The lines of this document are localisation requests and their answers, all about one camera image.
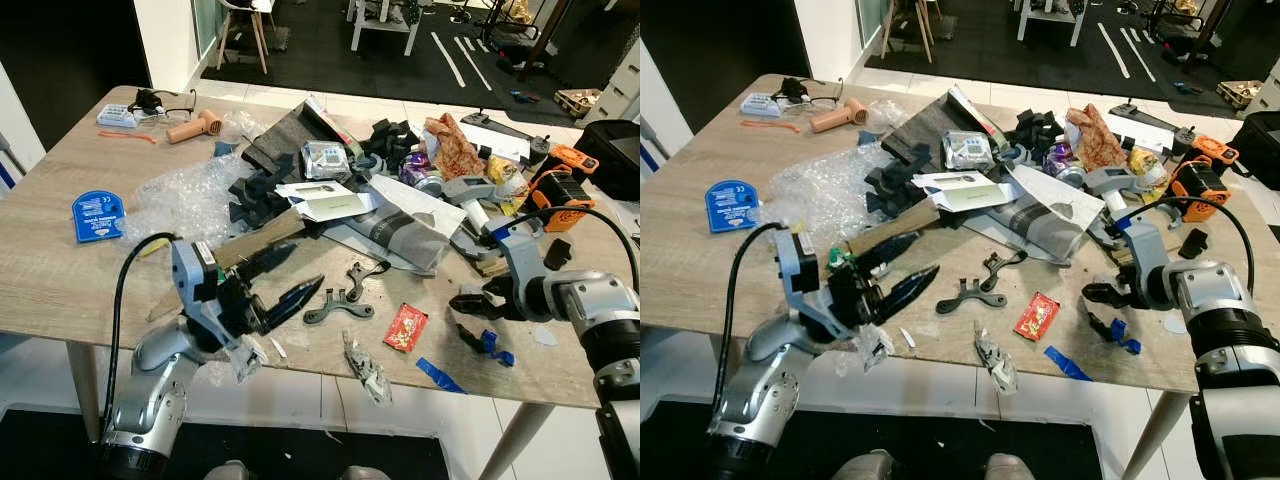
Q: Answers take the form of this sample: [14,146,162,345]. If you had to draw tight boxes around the white plastic chair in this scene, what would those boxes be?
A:
[215,0,276,76]
[880,0,946,66]

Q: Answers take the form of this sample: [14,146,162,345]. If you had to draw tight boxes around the orange clamp meter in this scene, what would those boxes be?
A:
[1190,133,1241,166]
[548,143,601,173]

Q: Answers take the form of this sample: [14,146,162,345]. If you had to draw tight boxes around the black long flat tool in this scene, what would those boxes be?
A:
[1108,100,1196,151]
[462,110,551,161]

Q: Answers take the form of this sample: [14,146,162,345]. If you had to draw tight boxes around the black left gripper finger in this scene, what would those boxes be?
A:
[238,243,298,281]
[262,275,326,333]
[858,232,921,273]
[880,265,941,323]

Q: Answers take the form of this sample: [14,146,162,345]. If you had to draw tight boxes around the grey printed plastic part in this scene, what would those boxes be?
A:
[440,175,496,206]
[1082,165,1136,196]

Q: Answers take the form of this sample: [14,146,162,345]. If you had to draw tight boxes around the black clip with blue tape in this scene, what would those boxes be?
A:
[458,322,517,367]
[1088,315,1142,357]

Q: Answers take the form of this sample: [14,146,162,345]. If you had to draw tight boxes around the yellow snack packet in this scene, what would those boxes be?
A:
[1128,145,1171,191]
[485,155,531,201]

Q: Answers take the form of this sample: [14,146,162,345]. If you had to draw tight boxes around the blue tape strip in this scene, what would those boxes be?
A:
[415,357,468,394]
[1043,345,1094,382]

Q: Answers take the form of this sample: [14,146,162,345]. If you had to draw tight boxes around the clear plastic wrapper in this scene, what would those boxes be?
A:
[850,322,896,373]
[228,335,269,384]

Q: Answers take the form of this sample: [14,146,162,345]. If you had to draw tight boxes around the black jagged foam block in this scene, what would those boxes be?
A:
[865,143,936,219]
[228,153,301,229]

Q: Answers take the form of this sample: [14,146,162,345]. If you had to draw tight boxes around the white green envelope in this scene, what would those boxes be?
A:
[912,172,1013,213]
[275,180,379,223]

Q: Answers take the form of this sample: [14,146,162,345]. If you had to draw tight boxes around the black notched foam piece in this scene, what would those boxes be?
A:
[1005,108,1066,161]
[360,118,421,171]

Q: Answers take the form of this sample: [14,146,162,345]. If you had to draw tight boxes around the white stool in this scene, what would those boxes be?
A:
[348,0,421,56]
[1015,0,1086,46]

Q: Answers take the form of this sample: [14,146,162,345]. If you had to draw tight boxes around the bubble wrap sheet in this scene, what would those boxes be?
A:
[760,143,896,251]
[120,153,256,246]

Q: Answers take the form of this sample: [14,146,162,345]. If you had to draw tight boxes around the purple drink can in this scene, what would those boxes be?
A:
[400,150,446,196]
[1042,140,1086,186]

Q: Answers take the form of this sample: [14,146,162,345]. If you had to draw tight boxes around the black bag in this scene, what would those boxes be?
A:
[1228,110,1280,191]
[575,120,641,201]

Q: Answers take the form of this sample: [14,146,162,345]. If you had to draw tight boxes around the brown crumpled snack bag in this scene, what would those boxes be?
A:
[1065,103,1131,171]
[422,112,489,181]

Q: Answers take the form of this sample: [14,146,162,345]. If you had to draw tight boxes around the white table leg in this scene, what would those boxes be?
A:
[65,340,106,441]
[478,402,556,480]
[1120,390,1196,480]

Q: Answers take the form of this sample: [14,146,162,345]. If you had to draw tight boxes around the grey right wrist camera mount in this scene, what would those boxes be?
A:
[500,225,553,301]
[1120,215,1176,304]

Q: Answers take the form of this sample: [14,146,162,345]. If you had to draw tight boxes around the silver static bag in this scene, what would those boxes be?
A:
[942,130,996,171]
[300,140,353,181]

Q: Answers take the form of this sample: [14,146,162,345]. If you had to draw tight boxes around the blue round-top card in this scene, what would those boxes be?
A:
[705,180,761,234]
[72,190,126,244]

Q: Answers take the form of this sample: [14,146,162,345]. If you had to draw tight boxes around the white drawer cabinet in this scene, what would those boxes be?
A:
[585,40,641,126]
[1248,70,1280,116]

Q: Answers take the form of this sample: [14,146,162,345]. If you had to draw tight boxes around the white paper sheet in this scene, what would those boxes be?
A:
[368,175,468,238]
[1005,163,1106,231]

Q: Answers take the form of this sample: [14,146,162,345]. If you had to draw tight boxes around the red white striped booklet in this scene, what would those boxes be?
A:
[303,95,361,151]
[945,85,1001,141]

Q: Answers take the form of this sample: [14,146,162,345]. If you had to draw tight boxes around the grey padded mailer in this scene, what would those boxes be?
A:
[950,195,1091,266]
[318,200,451,276]

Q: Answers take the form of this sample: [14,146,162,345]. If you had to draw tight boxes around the clear plastic bag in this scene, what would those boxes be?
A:
[222,110,269,141]
[866,98,913,131]

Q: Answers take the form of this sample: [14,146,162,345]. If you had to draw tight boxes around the black-rimmed glasses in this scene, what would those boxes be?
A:
[150,92,199,123]
[795,80,847,111]

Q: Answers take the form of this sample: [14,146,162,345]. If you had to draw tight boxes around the black foam tray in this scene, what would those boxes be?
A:
[240,100,336,176]
[880,92,971,166]

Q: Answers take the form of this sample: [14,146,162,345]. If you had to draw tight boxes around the brown cardboard strip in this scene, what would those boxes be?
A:
[845,197,943,259]
[213,208,306,271]

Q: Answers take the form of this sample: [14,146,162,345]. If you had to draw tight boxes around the silver foil wrapper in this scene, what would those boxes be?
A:
[340,330,393,406]
[973,322,1019,396]

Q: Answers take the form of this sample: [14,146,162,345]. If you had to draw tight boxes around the orange black tool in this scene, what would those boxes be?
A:
[1168,155,1231,223]
[530,165,596,233]

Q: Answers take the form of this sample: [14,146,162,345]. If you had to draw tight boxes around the tan handheld tool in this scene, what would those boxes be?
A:
[808,97,869,134]
[165,108,223,144]

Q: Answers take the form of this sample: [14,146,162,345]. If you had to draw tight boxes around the red sachet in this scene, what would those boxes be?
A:
[1013,292,1061,341]
[383,303,431,353]

